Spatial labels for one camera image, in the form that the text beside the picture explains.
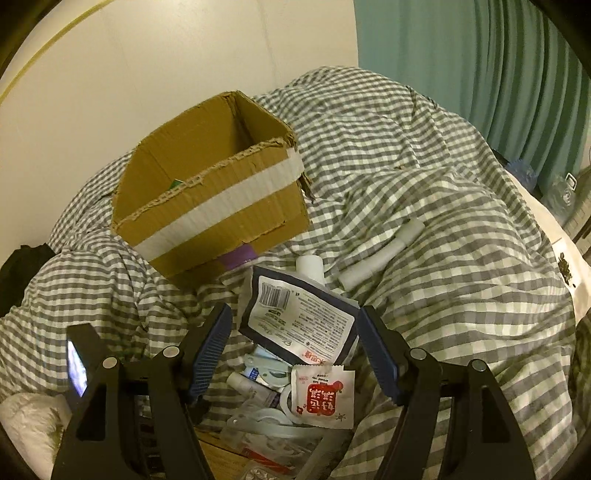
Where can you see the red white sachet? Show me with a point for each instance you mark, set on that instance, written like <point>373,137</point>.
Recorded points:
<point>321,392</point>

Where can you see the small white bottle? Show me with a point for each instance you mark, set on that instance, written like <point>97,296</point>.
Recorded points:
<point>239,382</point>

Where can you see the light blue white packet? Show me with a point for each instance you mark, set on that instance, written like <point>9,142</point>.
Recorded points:
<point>263,364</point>

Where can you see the white textured cloth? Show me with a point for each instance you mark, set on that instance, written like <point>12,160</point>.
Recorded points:
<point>27,429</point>

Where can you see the grey white checkered blanket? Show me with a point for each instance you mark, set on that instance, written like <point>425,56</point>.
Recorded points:
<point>438,300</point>

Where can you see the silver blister pack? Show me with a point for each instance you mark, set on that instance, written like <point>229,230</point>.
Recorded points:
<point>263,474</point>

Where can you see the white plastic tube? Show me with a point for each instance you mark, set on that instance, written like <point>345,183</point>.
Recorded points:
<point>354,275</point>
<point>397,240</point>

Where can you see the teal curtain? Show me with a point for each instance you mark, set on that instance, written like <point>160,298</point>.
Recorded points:
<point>475,60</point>

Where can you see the dark blue refill pouch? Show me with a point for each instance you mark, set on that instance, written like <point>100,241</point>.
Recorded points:
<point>300,314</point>

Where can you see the brown cardboard box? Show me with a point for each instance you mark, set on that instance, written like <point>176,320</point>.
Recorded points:
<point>221,217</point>

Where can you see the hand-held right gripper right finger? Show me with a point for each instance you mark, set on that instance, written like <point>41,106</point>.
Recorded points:
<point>378,355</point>

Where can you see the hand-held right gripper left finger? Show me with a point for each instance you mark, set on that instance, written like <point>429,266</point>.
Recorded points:
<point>210,350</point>

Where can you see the clear bag of white rings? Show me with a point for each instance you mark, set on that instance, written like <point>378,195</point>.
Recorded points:
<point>268,429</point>

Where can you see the clear plastic bottles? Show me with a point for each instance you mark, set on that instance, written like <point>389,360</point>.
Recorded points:
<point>549,189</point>

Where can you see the black cloth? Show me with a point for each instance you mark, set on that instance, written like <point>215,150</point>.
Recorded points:
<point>23,277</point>

